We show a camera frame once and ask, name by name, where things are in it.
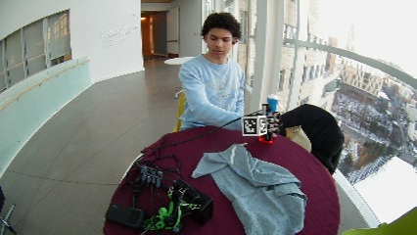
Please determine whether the grey towel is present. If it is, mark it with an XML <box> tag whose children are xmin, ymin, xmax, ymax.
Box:
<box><xmin>191</xmin><ymin>143</ymin><xmax>309</xmax><ymax>235</ymax></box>

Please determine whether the yellow chair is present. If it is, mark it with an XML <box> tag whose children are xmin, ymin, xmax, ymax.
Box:
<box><xmin>172</xmin><ymin>91</ymin><xmax>188</xmax><ymax>133</ymax></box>

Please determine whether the white window railing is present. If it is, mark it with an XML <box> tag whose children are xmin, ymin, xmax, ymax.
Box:
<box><xmin>284</xmin><ymin>38</ymin><xmax>417</xmax><ymax>90</ymax></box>

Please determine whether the black cable hub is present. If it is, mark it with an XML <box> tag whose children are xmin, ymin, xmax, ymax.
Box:
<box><xmin>140</xmin><ymin>165</ymin><xmax>165</xmax><ymax>184</ymax></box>

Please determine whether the white marker cube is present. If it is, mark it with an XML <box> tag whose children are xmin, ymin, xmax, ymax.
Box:
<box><xmin>241</xmin><ymin>115</ymin><xmax>268</xmax><ymax>137</ymax></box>

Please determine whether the blue and red bottle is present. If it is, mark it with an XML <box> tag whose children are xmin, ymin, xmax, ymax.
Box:
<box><xmin>259</xmin><ymin>94</ymin><xmax>280</xmax><ymax>145</ymax></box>

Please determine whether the maroon tablecloth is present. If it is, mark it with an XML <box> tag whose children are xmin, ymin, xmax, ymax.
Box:
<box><xmin>103</xmin><ymin>125</ymin><xmax>341</xmax><ymax>235</ymax></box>

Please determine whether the green cable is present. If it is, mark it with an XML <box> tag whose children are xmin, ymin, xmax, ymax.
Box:
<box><xmin>143</xmin><ymin>185</ymin><xmax>204</xmax><ymax>233</ymax></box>

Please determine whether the bundle of black cables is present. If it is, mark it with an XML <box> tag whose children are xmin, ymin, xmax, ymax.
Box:
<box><xmin>124</xmin><ymin>154</ymin><xmax>184</xmax><ymax>210</ymax></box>

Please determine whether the wooden wall handrail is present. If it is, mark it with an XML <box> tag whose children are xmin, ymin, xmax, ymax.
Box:
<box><xmin>0</xmin><ymin>58</ymin><xmax>91</xmax><ymax>112</ymax></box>

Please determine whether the long black glove cable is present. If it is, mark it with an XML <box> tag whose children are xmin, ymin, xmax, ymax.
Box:
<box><xmin>141</xmin><ymin>110</ymin><xmax>265</xmax><ymax>159</ymax></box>

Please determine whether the black power bank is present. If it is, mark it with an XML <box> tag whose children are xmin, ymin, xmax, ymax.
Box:
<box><xmin>104</xmin><ymin>203</ymin><xmax>148</xmax><ymax>229</ymax></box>

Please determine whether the lime green chair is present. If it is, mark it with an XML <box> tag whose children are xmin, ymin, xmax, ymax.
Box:
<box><xmin>340</xmin><ymin>207</ymin><xmax>417</xmax><ymax>235</ymax></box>

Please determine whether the the person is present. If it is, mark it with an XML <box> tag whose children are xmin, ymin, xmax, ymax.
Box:
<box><xmin>177</xmin><ymin>12</ymin><xmax>248</xmax><ymax>131</ymax></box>

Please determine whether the dark metal chair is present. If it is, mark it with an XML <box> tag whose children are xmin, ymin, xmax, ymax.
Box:
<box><xmin>0</xmin><ymin>185</ymin><xmax>19</xmax><ymax>235</ymax></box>

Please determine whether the black box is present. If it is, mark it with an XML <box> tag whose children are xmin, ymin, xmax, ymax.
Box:
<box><xmin>171</xmin><ymin>179</ymin><xmax>215</xmax><ymax>226</ymax></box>

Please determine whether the wooden door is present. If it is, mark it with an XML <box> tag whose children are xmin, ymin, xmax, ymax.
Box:
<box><xmin>140</xmin><ymin>11</ymin><xmax>169</xmax><ymax>61</ymax></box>

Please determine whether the black jacket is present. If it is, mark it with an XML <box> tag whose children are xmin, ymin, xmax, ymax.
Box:
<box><xmin>277</xmin><ymin>103</ymin><xmax>345</xmax><ymax>175</ymax></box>

